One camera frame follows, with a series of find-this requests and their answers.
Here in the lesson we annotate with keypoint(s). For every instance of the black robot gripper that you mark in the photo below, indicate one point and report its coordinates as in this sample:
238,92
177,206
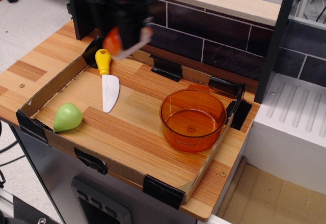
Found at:
130,16

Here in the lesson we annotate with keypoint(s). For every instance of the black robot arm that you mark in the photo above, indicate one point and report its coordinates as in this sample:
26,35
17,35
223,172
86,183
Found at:
124,24

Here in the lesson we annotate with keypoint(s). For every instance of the transparent orange plastic pot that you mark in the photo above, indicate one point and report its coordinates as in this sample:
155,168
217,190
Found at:
192,118

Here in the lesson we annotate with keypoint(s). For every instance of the cardboard fence with black tape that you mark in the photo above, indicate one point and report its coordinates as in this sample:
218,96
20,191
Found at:
129,142

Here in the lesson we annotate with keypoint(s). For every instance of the green toy pear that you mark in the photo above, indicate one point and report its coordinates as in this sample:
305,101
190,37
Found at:
68,117

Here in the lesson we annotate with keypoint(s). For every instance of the grey oven control panel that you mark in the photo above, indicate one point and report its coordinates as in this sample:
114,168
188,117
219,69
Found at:
96,207

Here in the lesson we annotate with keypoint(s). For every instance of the white toy sink drainboard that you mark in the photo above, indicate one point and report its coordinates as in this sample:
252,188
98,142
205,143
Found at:
287,138

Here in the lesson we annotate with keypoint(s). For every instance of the yellow handled white toy knife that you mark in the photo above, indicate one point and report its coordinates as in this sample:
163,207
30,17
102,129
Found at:
110,83

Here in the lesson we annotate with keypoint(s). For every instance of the dark vertical post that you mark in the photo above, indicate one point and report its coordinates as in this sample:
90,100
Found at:
274,45

